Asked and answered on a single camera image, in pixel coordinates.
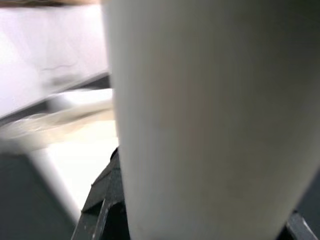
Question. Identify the white plastic table leg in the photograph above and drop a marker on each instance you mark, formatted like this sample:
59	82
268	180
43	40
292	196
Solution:
200	112

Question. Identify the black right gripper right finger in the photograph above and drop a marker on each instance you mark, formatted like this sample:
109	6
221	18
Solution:
302	230

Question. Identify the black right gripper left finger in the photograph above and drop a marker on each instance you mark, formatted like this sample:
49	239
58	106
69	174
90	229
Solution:
107	212

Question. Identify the white plastic children table top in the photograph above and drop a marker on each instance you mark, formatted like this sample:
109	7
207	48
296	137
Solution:
82	155

